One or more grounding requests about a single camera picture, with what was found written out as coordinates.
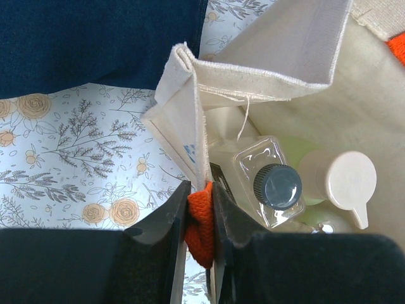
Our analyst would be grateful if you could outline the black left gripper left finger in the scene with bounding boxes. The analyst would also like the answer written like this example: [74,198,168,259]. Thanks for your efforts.
[1,181,191,303]

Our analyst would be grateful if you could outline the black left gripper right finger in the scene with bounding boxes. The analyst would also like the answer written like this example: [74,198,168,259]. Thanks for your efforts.
[213,183,404,303]

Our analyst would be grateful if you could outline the square glass perfume bottle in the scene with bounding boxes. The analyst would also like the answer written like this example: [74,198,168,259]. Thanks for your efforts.
[209,136,305,230]

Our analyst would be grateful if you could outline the green lotion pump bottle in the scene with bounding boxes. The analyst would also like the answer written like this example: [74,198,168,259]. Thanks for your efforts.
[279,136,377,234]

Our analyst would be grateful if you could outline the beige canvas tote bag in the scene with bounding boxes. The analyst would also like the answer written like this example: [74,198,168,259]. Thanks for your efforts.
[142,1,404,246]

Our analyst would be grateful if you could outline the floral patterned table mat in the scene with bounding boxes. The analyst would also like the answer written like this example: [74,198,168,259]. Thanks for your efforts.
[0,0,279,304]

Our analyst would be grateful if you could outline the dark blue cloth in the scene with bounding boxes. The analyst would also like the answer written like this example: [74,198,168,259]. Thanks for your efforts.
[1,1,208,99]

